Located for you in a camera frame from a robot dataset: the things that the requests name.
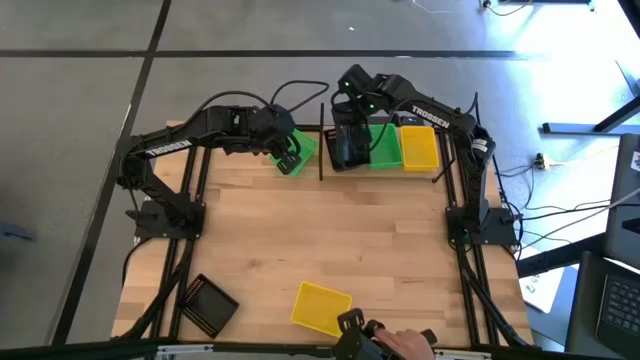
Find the black table leg base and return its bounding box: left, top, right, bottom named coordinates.
left=542, top=94, right=640, bottom=136

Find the black plastic basket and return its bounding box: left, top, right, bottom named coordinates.
left=176, top=272, right=241, bottom=340
left=323, top=127, right=372, bottom=173

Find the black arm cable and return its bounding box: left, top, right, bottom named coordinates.
left=194, top=89, right=274, bottom=121
left=271, top=79, right=331, bottom=115
left=367, top=99, right=402, bottom=154

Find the yellow plastic basket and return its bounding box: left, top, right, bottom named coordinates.
left=399, top=124, right=441, bottom=173
left=290, top=280, right=354, bottom=338

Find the black desk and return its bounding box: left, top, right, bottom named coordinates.
left=514, top=232, right=640, bottom=360

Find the black bracket device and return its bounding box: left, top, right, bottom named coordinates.
left=332, top=308, right=439, bottom=360

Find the white paper sheet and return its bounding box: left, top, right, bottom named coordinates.
left=518, top=269, right=566, bottom=315

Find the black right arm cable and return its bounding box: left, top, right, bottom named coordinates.
left=367, top=99, right=402, bottom=154

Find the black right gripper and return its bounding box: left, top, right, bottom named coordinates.
left=335, top=63, right=401, bottom=167

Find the grey chair base leg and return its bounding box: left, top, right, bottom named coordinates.
left=0, top=222, right=37, bottom=245

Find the black aluminium rig frame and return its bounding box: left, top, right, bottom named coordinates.
left=0, top=122, right=640, bottom=360

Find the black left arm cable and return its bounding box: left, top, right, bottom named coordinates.
left=194, top=89, right=274, bottom=121
left=271, top=79, right=331, bottom=115

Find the person's hand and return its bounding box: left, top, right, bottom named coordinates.
left=373, top=327, right=437, bottom=360

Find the green plastic basket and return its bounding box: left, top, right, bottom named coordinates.
left=368, top=123, right=404, bottom=171
left=268, top=128, right=320, bottom=178

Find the grey laptop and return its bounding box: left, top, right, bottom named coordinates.
left=594, top=132, right=640, bottom=360

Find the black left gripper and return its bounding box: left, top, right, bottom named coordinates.
left=249, top=104, right=304, bottom=176

